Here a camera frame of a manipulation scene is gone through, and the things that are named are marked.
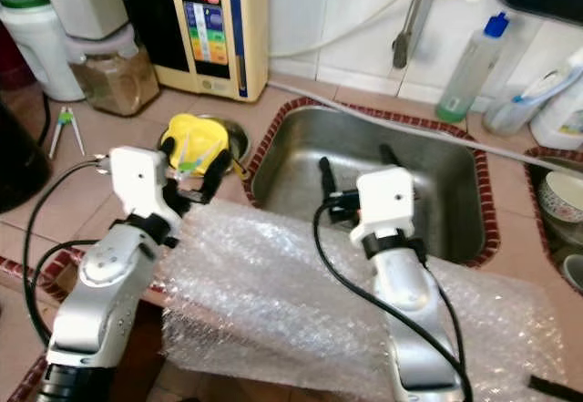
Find yellow plastic cup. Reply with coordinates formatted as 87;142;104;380
161;113;230;180

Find white green training chopsticks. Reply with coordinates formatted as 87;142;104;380
50;106;85;159

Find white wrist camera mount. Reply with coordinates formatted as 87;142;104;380
353;167;418;243
109;145;181;222

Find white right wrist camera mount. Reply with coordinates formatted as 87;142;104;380
353;167;418;243

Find dark red container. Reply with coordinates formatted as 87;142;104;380
0;24;24;93

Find large stainless steel sink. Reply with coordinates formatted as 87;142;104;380
251;106;488;264

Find small steel sink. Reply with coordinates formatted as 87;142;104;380
524;147;583;298

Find glass jar with brown powder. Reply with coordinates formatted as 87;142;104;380
68;36;160;118

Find black pot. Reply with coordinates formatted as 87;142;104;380
0;101;51;213

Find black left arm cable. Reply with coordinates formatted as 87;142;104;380
24;158;118;348

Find grey metal tap spout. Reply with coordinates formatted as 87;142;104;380
392;0;434;70

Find clear bottle with blue cap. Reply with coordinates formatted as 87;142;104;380
435;12;509;123

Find beige water ionizer appliance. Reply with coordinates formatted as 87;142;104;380
118;0;270;104

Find grey plastic container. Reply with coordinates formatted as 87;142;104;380
46;0;131;43

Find white detergent bottle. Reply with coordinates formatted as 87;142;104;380
530;46;583;152

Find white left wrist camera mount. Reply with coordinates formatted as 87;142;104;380
109;145;181;222

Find white patterned ceramic bowl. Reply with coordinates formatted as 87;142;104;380
537;171;583;225

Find white jug with green band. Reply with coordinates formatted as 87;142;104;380
0;0;86;102

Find white hose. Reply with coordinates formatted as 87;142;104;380
269;0;443;61

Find stainless steel bowl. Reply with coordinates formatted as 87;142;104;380
159;115;249;184

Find plain white bowl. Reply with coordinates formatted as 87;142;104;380
560;252;583;294

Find clear bubble wrap sheet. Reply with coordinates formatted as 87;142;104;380
159;203;568;402

